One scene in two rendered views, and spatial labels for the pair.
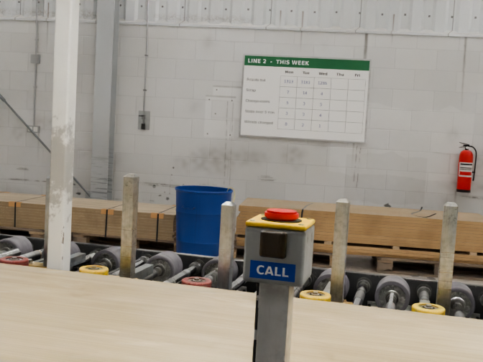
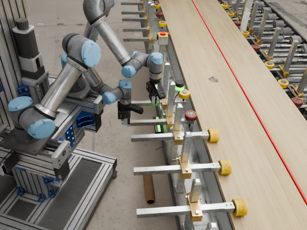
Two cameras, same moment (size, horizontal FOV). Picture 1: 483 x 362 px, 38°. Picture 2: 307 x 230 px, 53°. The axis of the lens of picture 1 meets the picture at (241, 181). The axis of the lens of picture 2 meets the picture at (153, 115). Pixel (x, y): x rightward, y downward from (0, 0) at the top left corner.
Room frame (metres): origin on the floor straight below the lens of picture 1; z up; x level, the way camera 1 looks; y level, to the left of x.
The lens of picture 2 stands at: (-0.04, -2.01, 2.21)
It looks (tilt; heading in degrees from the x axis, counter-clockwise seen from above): 40 degrees down; 68
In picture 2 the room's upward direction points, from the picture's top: 3 degrees clockwise
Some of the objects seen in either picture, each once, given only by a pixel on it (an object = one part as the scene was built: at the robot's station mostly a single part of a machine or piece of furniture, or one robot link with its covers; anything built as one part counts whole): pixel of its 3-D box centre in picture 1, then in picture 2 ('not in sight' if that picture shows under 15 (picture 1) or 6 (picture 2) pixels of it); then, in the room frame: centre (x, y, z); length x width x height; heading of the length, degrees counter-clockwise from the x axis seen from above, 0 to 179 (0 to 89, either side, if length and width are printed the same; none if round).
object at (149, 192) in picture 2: not in sight; (149, 186); (0.58, -0.48, 0.04); 0.30 x 0.08 x 0.08; 76
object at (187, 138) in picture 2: not in sight; (183, 164); (0.55, -1.03, 0.93); 0.04 x 0.04 x 0.48; 76
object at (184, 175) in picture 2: not in sight; (184, 166); (0.55, -1.05, 0.95); 0.14 x 0.06 x 0.05; 76
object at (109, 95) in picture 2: not in sight; (110, 94); (0.28, -0.54, 1.12); 0.11 x 0.11 x 0.08; 27
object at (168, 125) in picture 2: not in sight; (170, 119); (0.67, -0.57, 0.85); 0.14 x 0.06 x 0.05; 76
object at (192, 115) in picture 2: not in sight; (190, 119); (0.80, -0.62, 0.85); 0.08 x 0.08 x 0.11
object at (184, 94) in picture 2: not in sight; (183, 97); (0.86, -0.37, 0.85); 0.08 x 0.08 x 0.11
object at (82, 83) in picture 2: not in sight; (73, 79); (0.10, -0.26, 1.09); 0.15 x 0.15 x 0.10
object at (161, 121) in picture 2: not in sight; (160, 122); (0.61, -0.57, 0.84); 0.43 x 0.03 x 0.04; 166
